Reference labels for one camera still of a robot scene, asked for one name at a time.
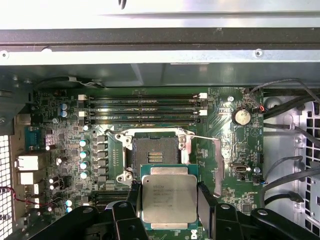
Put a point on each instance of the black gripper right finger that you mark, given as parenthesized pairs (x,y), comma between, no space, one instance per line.
(225,222)

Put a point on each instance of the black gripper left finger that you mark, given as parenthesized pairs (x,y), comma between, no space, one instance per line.
(125,222)

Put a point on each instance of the CPU with silver lid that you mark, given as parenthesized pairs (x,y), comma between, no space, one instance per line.
(170,197)

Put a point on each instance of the metal locking lever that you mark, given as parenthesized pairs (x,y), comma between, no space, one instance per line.
(109,131)
(207,137)

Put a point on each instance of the CPU socket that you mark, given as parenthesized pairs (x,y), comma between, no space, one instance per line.
(155,147)

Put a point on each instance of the RAM slot black latches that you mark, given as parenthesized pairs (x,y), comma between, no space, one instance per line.
(170,105)
(150,121)

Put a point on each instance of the silver coin battery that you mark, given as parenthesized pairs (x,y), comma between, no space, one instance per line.
(241,117)

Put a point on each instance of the RAM slot white latches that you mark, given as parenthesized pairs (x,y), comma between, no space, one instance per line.
(150,113)
(150,97)

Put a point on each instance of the green motherboard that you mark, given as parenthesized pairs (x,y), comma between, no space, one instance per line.
(75,120)

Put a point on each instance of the blue serial port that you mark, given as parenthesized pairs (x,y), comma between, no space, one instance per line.
(35,137)

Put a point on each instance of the metal drive cage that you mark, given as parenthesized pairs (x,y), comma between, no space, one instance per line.
(310,125)

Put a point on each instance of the grey PC case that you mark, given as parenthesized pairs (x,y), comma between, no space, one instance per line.
(160,37)

